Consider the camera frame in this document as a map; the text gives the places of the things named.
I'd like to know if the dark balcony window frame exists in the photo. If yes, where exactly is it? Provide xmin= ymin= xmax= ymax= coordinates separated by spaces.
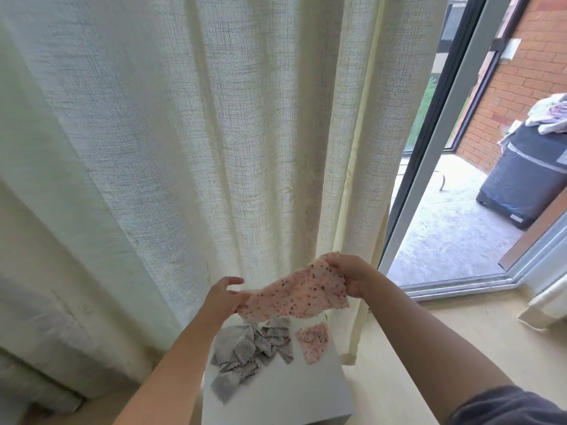
xmin=403 ymin=0 xmax=535 ymax=156

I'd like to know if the person's right forearm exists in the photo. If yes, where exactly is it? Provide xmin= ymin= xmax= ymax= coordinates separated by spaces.
xmin=363 ymin=274 xmax=520 ymax=425

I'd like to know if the white table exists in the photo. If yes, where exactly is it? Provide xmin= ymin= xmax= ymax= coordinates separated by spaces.
xmin=202 ymin=318 xmax=354 ymax=425

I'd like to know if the pink floral cloth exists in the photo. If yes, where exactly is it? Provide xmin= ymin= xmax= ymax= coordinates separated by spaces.
xmin=234 ymin=259 xmax=351 ymax=322
xmin=296 ymin=323 xmax=331 ymax=365

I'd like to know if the white bundled curtain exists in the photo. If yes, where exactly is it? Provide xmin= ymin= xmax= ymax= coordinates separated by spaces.
xmin=518 ymin=252 xmax=567 ymax=331

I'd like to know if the brown wooden board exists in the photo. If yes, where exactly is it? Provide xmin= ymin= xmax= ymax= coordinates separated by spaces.
xmin=498 ymin=190 xmax=567 ymax=271

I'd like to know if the person's left hand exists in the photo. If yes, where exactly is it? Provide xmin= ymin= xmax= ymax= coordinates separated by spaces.
xmin=202 ymin=277 xmax=255 ymax=333

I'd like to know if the white patterned cloth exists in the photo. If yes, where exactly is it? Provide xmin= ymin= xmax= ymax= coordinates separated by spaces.
xmin=509 ymin=93 xmax=567 ymax=136

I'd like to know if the person's right hand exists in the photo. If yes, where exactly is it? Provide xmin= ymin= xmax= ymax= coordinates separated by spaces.
xmin=319 ymin=252 xmax=387 ymax=306

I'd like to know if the white sliding door frame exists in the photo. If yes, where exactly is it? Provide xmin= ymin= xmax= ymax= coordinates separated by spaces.
xmin=376 ymin=0 xmax=567 ymax=302

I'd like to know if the dark blue tarpaulin cover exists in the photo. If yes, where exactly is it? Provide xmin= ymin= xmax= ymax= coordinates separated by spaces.
xmin=477 ymin=123 xmax=567 ymax=231

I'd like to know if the white linen curtain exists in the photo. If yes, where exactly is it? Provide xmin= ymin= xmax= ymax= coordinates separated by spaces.
xmin=0 ymin=0 xmax=449 ymax=413

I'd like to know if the pile of grey cloths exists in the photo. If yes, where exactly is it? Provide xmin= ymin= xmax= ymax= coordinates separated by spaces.
xmin=252 ymin=318 xmax=295 ymax=367
xmin=210 ymin=325 xmax=263 ymax=404

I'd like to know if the person's left forearm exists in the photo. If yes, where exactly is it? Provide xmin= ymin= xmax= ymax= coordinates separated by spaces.
xmin=113 ymin=309 xmax=233 ymax=425

